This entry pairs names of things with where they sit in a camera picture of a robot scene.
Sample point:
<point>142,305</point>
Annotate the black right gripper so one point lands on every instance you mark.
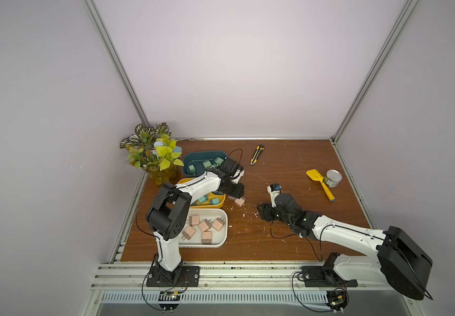
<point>267,211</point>

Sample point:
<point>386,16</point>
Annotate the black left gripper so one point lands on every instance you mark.
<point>239,191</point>

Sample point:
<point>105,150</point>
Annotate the pink plug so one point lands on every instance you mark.
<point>219,224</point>
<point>206,238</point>
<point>240,201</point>
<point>194,220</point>
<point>188,232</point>
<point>204,225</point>

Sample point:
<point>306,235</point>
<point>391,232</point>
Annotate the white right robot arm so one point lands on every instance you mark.
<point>388,256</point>

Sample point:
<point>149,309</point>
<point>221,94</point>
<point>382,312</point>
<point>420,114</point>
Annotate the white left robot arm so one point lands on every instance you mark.
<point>170,209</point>

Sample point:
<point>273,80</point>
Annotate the yellow storage bin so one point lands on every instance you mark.
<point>208,205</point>

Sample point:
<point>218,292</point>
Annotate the teal storage bin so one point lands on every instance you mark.
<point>196,159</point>

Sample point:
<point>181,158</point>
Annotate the white storage bin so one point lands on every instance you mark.
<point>218,238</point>

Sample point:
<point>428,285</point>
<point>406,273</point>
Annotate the yellow black utility knife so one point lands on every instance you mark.
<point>258,151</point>

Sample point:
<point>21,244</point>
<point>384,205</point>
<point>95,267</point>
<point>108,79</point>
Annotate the yellow toy shovel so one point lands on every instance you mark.
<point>316,176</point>

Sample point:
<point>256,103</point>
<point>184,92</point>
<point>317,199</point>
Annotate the silver tin can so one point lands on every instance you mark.
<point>332,178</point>

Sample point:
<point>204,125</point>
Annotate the potted green plant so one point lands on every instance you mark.
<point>150,148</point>

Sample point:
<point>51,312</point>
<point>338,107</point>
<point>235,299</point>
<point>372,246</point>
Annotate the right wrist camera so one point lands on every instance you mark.
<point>274,191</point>

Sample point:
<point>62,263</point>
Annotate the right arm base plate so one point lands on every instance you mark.
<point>314,276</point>

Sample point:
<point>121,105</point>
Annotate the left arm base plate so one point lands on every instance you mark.
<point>183,276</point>

